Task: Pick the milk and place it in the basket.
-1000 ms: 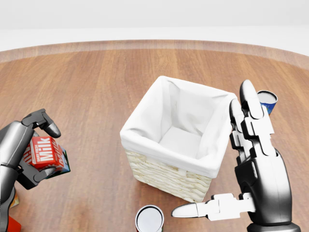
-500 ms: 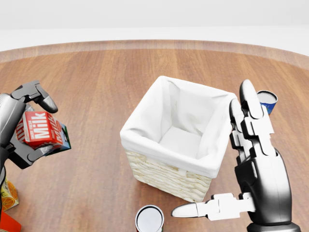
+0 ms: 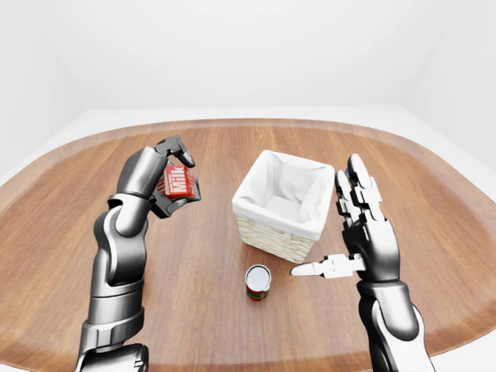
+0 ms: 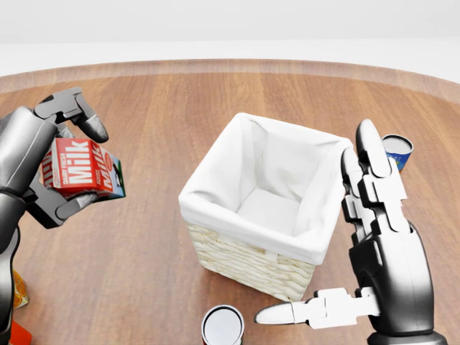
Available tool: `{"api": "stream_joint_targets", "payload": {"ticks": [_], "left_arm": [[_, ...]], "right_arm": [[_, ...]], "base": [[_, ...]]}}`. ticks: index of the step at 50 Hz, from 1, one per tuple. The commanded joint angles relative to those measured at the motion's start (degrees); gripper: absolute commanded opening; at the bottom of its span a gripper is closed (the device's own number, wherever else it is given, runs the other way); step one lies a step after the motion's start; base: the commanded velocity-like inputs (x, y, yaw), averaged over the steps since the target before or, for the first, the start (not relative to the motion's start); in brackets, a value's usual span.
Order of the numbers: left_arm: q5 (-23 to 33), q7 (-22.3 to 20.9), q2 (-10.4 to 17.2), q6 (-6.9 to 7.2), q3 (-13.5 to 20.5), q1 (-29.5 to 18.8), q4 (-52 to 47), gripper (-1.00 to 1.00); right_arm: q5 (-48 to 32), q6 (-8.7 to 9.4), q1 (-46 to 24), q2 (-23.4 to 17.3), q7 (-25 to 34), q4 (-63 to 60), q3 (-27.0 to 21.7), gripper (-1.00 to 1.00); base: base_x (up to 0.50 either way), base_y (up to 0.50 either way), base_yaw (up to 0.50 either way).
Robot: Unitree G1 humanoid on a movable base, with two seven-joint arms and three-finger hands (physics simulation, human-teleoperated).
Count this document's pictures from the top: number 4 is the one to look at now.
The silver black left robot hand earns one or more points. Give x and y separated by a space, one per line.
21 143

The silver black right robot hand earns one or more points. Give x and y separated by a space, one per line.
395 273

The red milk carton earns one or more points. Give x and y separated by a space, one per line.
82 169

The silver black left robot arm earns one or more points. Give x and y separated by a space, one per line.
5 251

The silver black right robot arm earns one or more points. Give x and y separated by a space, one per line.
406 340

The wicker basket with white liner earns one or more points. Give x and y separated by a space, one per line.
251 223

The blue tin with silver lid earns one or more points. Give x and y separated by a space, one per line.
400 152

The orange juice carton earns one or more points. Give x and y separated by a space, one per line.
21 289

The red tin with silver lid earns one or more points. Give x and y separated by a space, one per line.
223 325

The red box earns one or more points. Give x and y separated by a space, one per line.
19 336

